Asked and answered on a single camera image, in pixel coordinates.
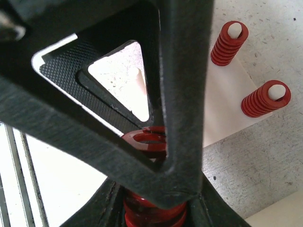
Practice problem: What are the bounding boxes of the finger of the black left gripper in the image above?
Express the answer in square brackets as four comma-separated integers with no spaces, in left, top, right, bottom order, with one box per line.
[0,0,214,209]
[39,40,152,128]

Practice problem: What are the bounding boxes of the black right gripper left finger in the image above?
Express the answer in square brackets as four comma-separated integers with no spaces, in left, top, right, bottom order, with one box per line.
[61,179,125,227]

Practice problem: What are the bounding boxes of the cream parts tray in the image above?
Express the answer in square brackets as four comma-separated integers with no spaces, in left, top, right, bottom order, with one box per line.
[245,191,303,227]

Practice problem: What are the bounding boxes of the white peg base plate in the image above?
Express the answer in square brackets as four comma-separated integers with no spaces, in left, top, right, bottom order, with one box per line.
[32,35,266,147]

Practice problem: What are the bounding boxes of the red spring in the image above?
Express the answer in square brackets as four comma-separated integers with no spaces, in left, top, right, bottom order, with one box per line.
[210,21,249,66]
[241,80,291,118]
[120,126,187,227]

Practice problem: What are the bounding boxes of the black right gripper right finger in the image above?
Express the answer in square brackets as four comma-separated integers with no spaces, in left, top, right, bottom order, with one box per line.
[189,175,250,227]

